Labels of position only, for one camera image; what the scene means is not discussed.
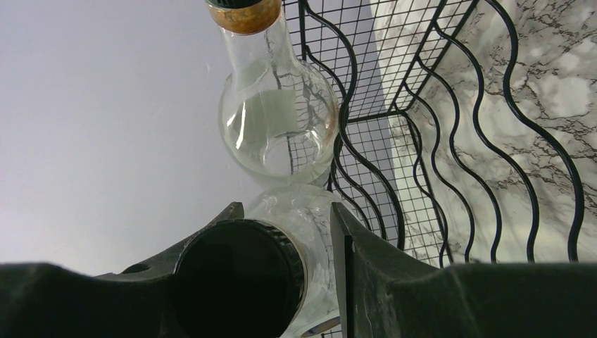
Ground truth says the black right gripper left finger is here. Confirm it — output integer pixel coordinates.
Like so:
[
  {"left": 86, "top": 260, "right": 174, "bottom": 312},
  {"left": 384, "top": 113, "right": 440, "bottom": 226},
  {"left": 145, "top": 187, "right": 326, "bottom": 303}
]
[{"left": 0, "top": 201, "right": 245, "bottom": 338}]

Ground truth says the clear bottle cork stopper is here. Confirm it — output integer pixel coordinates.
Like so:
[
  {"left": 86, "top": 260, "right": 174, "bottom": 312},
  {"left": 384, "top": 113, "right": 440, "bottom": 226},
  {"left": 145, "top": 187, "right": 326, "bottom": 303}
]
[
  {"left": 206, "top": 1, "right": 339, "bottom": 187},
  {"left": 171, "top": 185, "right": 341, "bottom": 337}
]

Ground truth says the black wire wine rack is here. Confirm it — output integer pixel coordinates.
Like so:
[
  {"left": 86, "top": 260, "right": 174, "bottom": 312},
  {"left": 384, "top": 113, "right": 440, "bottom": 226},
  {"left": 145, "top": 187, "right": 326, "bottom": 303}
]
[{"left": 283, "top": 1, "right": 596, "bottom": 268}]

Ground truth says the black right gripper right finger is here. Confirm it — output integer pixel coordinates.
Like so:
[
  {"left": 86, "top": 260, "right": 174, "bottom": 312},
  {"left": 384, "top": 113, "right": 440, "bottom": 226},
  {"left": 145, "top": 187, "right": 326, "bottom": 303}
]
[{"left": 330, "top": 202, "right": 596, "bottom": 337}]

